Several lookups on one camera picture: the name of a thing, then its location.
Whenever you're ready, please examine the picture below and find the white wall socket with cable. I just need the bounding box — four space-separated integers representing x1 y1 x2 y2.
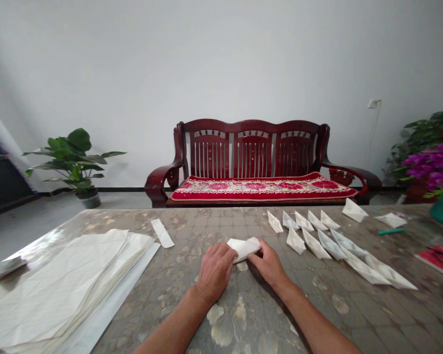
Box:
365 98 383 171

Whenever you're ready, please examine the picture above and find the purple flower plant green pot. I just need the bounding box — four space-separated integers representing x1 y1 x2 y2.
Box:
399 143 443 234

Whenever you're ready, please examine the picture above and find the dark red wooden bench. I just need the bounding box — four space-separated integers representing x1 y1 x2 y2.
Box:
144 118 383 208

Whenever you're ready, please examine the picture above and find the large green leafy plant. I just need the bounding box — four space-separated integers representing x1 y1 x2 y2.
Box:
383 106 443 185

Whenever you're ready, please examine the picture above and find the grey folded packet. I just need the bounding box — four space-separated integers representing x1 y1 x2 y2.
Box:
0 255 29 283

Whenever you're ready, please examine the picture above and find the row of white paper boats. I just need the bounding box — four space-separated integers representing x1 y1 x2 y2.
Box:
267 209 418 292

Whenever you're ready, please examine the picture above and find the person's left hand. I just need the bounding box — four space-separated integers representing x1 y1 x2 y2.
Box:
195 242 239 305

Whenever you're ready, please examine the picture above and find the translucent white plastic sheet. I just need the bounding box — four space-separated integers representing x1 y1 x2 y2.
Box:
55 241 161 354

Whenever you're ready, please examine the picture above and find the person's right hand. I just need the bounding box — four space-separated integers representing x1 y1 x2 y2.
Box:
248 238 293 296

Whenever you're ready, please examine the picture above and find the half-folded white paper piece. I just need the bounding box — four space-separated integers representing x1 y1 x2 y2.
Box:
226 237 263 265

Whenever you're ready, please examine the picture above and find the red notebook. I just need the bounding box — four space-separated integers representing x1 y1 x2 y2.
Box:
414 244 443 283

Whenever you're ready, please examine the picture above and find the stack of white paper sheets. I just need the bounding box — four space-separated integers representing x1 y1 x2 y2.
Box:
0 228 157 354

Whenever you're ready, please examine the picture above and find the narrow white paper strip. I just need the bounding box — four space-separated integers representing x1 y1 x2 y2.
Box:
150 218 176 249

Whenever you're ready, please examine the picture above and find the red floral seat cushion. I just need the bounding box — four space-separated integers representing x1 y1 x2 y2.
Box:
169 175 359 203

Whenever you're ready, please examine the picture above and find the potted green broadleaf plant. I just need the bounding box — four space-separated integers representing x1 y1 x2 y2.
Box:
22 127 128 210

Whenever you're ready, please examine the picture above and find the upright single paper boat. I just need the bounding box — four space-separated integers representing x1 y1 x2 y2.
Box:
342 197 370 224

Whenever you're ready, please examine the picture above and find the flat single paper boat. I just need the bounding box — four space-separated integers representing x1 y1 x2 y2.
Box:
374 212 408 229

